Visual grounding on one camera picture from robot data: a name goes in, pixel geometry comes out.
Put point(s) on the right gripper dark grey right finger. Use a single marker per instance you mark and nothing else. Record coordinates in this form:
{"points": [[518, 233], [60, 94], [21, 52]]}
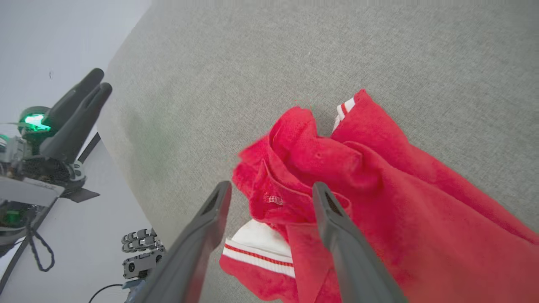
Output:
{"points": [[353, 261]]}

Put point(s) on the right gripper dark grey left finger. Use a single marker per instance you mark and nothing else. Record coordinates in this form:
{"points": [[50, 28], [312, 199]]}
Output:
{"points": [[185, 256]]}

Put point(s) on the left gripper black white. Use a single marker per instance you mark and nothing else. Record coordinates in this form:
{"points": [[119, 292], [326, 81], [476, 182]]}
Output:
{"points": [[29, 176]]}

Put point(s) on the red and white garment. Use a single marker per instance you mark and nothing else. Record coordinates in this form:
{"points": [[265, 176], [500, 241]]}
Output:
{"points": [[421, 210]]}

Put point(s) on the dark baseboard strip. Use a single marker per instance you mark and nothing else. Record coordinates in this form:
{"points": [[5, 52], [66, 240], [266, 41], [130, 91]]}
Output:
{"points": [[89, 147]]}

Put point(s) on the grey robotic hand model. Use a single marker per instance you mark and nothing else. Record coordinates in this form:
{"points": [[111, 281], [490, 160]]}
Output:
{"points": [[143, 254]]}

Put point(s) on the grey fabric sofa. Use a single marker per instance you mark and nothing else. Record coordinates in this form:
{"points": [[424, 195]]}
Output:
{"points": [[294, 50]]}

